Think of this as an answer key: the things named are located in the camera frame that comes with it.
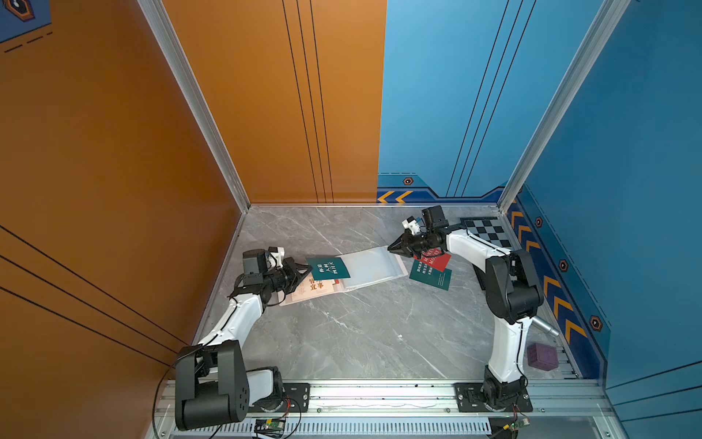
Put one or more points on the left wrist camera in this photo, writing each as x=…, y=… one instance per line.
x=260, y=261

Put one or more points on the cream card red characters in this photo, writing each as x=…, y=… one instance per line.
x=310, y=289

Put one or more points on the aluminium front rail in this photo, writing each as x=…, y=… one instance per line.
x=424, y=398

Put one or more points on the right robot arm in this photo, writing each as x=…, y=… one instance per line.
x=513, y=295

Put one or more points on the pink photo album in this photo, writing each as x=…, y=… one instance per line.
x=366, y=268

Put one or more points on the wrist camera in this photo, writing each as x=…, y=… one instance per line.
x=433, y=218
x=260, y=261

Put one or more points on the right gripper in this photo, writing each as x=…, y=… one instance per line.
x=403, y=247

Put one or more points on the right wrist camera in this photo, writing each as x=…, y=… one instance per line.
x=433, y=218

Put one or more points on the purple cube box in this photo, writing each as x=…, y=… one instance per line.
x=543, y=357

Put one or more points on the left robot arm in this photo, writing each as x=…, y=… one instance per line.
x=212, y=384

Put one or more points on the right green circuit board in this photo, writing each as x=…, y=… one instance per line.
x=515, y=427

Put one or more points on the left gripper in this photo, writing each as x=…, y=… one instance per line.
x=293, y=278

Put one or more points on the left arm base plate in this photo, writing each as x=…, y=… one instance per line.
x=294, y=399

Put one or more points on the black white chessboard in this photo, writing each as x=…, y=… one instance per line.
x=493, y=229

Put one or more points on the left green circuit board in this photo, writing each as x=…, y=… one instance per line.
x=269, y=428

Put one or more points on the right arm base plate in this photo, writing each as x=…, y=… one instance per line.
x=471, y=398

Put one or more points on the green circuit board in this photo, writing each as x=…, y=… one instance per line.
x=269, y=428
x=515, y=427

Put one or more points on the silver microphone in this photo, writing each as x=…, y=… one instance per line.
x=545, y=327

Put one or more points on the green card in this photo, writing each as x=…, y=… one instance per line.
x=427, y=275
x=328, y=268

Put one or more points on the red money card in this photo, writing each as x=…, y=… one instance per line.
x=436, y=259

